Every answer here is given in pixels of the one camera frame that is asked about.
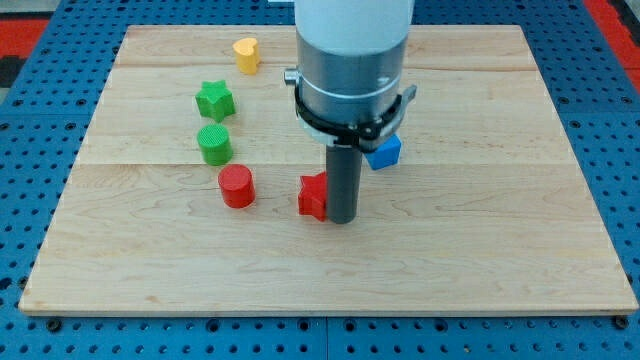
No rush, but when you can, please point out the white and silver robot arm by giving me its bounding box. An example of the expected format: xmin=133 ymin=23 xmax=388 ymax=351
xmin=284 ymin=0 xmax=417 ymax=153

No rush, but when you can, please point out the red star block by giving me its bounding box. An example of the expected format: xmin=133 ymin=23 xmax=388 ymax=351
xmin=298 ymin=172 xmax=327 ymax=222

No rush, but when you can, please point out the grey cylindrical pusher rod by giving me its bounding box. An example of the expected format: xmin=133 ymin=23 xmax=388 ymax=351
xmin=326 ymin=146 xmax=362 ymax=224

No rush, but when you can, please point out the blue cube block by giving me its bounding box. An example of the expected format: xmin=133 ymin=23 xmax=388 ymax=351
xmin=365 ymin=135 xmax=402 ymax=170

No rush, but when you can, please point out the red cylinder block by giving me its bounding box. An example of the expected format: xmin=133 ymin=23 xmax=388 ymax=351
xmin=218 ymin=164 xmax=256 ymax=209

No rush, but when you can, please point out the green cylinder block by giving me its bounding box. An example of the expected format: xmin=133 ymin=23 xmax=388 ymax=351
xmin=197 ymin=124 xmax=233 ymax=166

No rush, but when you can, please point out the green star block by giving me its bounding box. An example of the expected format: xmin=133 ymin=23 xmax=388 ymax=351
xmin=195 ymin=80 xmax=236 ymax=123

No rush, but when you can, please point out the light wooden board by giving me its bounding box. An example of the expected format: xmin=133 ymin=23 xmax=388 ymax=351
xmin=19 ymin=25 xmax=638 ymax=317

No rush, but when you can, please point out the yellow heart block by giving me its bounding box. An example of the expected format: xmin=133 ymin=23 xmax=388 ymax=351
xmin=232 ymin=37 xmax=261 ymax=75

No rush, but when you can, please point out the black cable around arm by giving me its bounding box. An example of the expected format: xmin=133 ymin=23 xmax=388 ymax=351
xmin=293 ymin=82 xmax=404 ymax=150

